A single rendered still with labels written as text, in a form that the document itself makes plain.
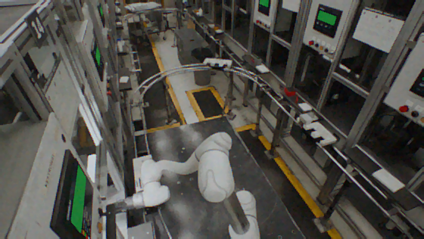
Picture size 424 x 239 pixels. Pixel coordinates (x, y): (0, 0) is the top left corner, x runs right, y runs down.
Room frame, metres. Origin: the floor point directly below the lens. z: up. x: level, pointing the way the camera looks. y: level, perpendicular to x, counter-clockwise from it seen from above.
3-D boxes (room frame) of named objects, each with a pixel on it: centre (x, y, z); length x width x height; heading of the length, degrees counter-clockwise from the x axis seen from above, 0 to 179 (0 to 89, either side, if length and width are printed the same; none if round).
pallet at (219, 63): (2.92, -0.07, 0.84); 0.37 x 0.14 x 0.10; 77
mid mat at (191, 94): (3.21, 0.08, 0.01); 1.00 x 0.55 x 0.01; 19
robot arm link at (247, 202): (0.80, -0.19, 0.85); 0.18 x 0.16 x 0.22; 0
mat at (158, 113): (5.30, 1.59, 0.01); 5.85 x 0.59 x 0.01; 19
